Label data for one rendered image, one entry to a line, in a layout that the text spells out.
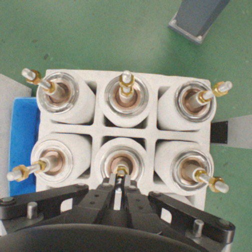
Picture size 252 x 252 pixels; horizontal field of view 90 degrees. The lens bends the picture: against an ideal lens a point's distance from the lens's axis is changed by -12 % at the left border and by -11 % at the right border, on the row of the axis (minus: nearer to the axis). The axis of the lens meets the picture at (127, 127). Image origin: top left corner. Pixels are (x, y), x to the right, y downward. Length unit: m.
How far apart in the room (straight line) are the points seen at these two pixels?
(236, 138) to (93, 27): 0.60
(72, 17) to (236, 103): 0.73
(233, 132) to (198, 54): 0.35
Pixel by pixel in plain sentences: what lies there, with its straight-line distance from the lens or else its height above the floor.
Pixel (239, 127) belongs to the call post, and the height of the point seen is 0.20.
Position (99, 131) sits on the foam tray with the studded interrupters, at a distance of 0.31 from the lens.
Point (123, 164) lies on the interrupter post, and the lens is 0.21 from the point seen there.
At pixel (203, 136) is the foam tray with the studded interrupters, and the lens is 0.35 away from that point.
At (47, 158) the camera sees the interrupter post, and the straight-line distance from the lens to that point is 0.24.
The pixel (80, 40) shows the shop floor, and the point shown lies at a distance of 0.63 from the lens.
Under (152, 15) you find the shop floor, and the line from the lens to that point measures 0.69.
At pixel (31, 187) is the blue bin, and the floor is 0.03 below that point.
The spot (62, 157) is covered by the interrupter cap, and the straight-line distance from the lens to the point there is 0.26.
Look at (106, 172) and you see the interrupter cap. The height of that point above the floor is 0.25.
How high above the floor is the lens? 0.49
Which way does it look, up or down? 87 degrees down
